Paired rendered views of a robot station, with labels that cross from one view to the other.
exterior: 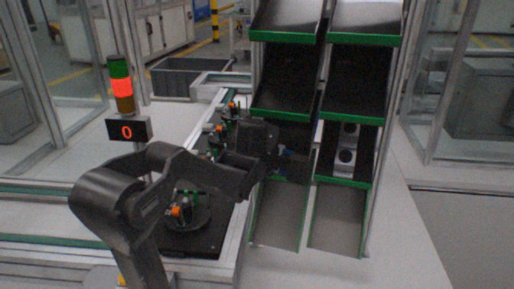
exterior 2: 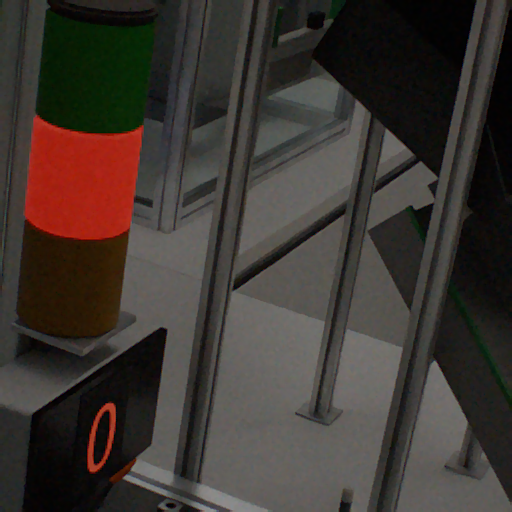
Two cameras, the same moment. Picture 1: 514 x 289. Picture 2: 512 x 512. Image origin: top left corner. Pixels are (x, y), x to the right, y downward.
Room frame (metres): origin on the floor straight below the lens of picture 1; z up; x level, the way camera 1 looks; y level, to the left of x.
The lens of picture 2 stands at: (0.68, 0.93, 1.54)
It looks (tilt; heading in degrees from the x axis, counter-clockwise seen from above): 22 degrees down; 284
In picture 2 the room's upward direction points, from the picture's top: 10 degrees clockwise
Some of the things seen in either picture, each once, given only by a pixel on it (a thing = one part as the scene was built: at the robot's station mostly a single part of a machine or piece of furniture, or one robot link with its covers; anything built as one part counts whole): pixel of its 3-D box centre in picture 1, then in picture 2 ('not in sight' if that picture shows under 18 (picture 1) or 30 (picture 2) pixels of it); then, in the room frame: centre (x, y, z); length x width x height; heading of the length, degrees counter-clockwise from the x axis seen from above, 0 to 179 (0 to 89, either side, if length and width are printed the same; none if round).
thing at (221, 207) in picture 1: (188, 221); not in sight; (0.77, 0.21, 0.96); 0.24 x 0.24 x 0.02; 83
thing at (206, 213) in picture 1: (187, 216); not in sight; (0.77, 0.21, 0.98); 0.14 x 0.14 x 0.02
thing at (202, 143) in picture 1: (223, 131); not in sight; (1.27, 0.15, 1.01); 0.24 x 0.24 x 0.13; 83
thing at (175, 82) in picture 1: (193, 76); not in sight; (2.88, 0.57, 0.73); 0.62 x 0.42 x 0.23; 83
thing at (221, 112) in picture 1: (234, 108); not in sight; (1.51, 0.12, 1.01); 0.24 x 0.24 x 0.13; 83
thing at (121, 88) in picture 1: (121, 85); (83, 169); (0.91, 0.38, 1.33); 0.05 x 0.05 x 0.05
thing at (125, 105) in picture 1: (125, 102); (72, 268); (0.91, 0.38, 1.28); 0.05 x 0.05 x 0.05
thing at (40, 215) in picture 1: (101, 221); not in sight; (0.83, 0.50, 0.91); 0.84 x 0.28 x 0.10; 83
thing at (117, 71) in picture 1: (118, 67); (95, 65); (0.91, 0.38, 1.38); 0.05 x 0.05 x 0.05
